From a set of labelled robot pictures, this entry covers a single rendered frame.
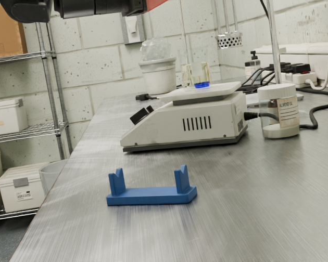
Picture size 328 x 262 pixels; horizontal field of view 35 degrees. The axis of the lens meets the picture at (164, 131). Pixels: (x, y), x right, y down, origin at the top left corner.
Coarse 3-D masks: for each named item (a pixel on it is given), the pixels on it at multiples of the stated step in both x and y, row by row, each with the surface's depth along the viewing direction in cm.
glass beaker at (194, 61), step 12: (180, 48) 86; (192, 48) 85; (204, 48) 85; (180, 60) 87; (192, 60) 85; (204, 60) 86; (192, 72) 85; (204, 72) 86; (192, 84) 86; (204, 84) 86
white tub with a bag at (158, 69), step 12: (156, 36) 191; (144, 48) 188; (156, 48) 187; (168, 48) 191; (144, 60) 193; (156, 60) 186; (168, 60) 187; (144, 72) 190; (156, 72) 187; (168, 72) 188; (156, 84) 189; (168, 84) 189
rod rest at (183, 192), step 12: (120, 168) 60; (180, 168) 57; (120, 180) 60; (180, 180) 55; (120, 192) 60; (132, 192) 59; (144, 192) 58; (156, 192) 57; (168, 192) 57; (180, 192) 56; (192, 192) 56; (108, 204) 59; (120, 204) 58; (132, 204) 58
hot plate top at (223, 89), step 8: (208, 88) 86; (216, 88) 84; (224, 88) 82; (232, 88) 82; (168, 96) 83; (176, 96) 83; (184, 96) 82; (192, 96) 82; (200, 96) 82; (208, 96) 81
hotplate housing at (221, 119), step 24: (216, 96) 83; (240, 96) 88; (144, 120) 85; (168, 120) 84; (192, 120) 82; (216, 120) 81; (240, 120) 84; (120, 144) 87; (144, 144) 86; (168, 144) 85; (192, 144) 83; (216, 144) 82
